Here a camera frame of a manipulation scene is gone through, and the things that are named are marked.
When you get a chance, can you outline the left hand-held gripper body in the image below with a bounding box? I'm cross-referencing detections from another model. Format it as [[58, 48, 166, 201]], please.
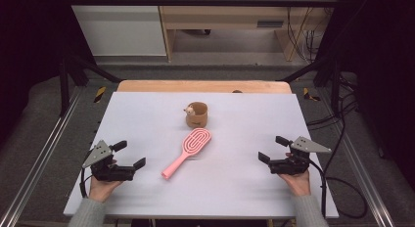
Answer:
[[81, 140, 137, 183]]

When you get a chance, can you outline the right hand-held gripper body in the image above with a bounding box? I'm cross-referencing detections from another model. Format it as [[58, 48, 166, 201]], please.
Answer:
[[268, 136, 333, 176]]

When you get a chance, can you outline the pink hairbrush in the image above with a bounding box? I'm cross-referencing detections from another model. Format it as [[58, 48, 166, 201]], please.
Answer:
[[161, 127, 212, 181]]

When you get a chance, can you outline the brown cup with animal figure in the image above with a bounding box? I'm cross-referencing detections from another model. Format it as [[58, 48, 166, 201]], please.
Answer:
[[183, 101, 209, 129]]

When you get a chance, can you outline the person's left hand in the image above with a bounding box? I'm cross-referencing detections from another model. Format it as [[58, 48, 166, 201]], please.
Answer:
[[88, 159, 124, 204]]

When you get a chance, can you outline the person's right hand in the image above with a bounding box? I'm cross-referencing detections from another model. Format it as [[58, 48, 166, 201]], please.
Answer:
[[278, 152, 312, 198]]

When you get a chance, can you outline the yellow black striped tape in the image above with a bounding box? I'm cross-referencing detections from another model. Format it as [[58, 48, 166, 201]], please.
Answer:
[[302, 87, 321, 103], [93, 86, 108, 104]]

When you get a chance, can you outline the white cabinet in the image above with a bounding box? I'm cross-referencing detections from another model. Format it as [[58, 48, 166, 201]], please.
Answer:
[[65, 0, 168, 58]]

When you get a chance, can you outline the black curtain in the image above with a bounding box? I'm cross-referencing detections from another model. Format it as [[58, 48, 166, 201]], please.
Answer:
[[0, 0, 96, 147], [317, 0, 415, 189]]

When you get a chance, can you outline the wooden desk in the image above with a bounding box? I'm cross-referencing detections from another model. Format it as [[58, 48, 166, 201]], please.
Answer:
[[156, 0, 341, 63]]

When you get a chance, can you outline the black horizontal bar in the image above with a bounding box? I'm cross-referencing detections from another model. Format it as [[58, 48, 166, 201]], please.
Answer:
[[62, 0, 341, 8]]

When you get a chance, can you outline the left hand-held gripper black cable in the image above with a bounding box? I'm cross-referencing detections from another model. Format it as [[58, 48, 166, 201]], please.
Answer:
[[79, 150, 96, 200]]

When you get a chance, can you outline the hand-held gripper black cable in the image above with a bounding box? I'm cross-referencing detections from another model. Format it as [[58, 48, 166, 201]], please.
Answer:
[[79, 150, 96, 200], [307, 158, 328, 219]]

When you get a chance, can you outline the right hand-held gripper black cable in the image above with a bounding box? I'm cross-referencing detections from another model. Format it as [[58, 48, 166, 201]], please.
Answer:
[[307, 158, 328, 219]]

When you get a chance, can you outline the black floor cable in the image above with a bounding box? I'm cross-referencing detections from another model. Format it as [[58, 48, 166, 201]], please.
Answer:
[[306, 73, 370, 220]]

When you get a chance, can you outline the aluminium rail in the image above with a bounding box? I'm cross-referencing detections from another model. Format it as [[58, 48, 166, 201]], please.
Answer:
[[0, 86, 82, 227], [339, 132, 395, 227]]

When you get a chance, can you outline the black metal frame stand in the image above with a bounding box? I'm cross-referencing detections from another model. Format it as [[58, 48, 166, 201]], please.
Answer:
[[58, 54, 123, 117], [277, 55, 342, 115]]

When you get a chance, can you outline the bundle of desk cables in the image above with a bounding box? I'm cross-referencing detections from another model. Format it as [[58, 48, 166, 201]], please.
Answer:
[[285, 0, 322, 64]]

